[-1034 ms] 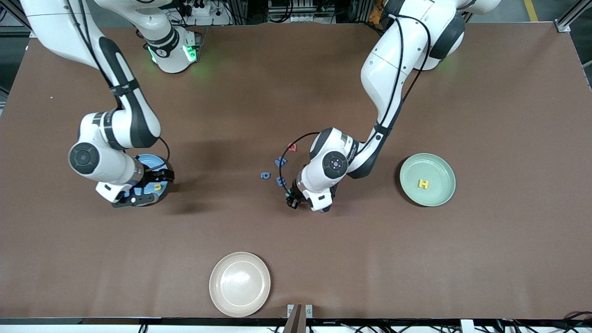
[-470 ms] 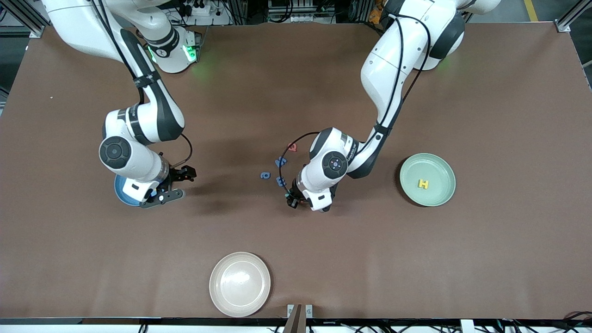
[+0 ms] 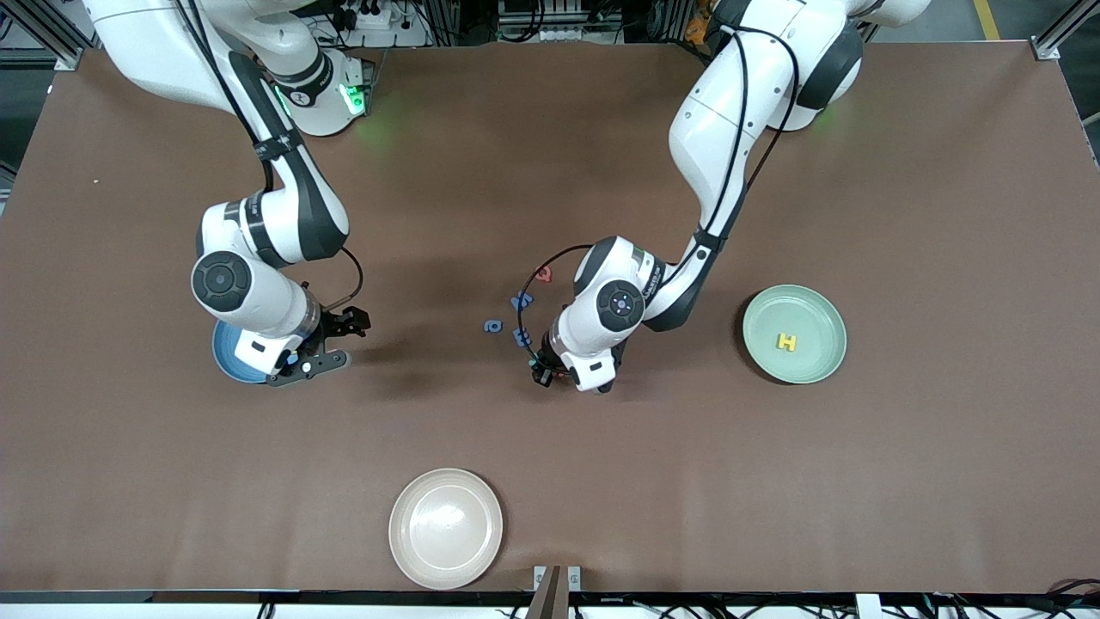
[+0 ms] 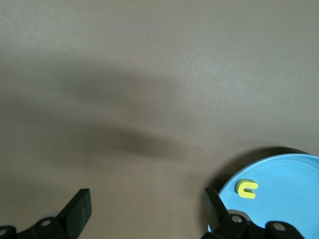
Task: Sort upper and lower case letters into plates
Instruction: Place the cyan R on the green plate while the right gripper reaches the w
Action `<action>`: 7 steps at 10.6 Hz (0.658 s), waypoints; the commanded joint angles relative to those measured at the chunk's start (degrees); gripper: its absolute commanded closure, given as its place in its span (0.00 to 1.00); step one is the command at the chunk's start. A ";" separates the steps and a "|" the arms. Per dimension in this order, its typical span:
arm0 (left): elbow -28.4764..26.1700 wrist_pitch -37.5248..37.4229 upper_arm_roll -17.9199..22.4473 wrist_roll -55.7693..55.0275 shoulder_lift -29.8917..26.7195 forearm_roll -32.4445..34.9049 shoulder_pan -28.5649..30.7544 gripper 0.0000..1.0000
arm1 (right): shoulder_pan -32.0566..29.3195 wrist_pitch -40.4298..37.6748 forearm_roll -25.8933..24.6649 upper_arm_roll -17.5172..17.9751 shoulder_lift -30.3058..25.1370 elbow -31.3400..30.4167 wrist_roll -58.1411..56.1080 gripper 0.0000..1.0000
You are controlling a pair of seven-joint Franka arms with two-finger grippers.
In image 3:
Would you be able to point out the brown table cover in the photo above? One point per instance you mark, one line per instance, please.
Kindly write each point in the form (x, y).
(945, 473)

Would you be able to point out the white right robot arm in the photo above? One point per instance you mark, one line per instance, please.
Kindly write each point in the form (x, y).
(284, 223)

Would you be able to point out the aluminium frame profile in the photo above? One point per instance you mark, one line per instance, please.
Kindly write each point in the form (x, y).
(64, 56)
(1050, 47)

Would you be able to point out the beige plate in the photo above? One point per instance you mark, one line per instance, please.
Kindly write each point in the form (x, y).
(447, 529)

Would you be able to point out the yellow capital letter H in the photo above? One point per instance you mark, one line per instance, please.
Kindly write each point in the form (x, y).
(786, 343)

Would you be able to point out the white power strip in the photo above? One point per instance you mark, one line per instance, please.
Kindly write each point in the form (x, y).
(369, 17)

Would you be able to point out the black equipment rack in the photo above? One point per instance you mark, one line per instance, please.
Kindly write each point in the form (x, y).
(559, 21)

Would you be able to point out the blue small letter m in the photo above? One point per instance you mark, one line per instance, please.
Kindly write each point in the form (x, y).
(526, 339)

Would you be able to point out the white table edge rail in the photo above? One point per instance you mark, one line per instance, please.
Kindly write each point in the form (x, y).
(172, 612)

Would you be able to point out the blue plate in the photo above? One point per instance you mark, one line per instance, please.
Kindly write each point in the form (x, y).
(228, 361)

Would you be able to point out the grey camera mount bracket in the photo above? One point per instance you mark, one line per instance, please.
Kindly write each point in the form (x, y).
(557, 593)

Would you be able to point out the orange objects pile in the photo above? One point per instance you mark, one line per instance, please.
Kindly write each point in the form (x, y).
(698, 26)

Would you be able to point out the light green plate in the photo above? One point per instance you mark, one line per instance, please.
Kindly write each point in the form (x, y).
(816, 365)

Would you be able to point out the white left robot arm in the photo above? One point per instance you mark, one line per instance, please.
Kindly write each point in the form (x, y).
(722, 129)

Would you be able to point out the blue capital letter M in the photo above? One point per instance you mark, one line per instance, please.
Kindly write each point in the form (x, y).
(527, 301)

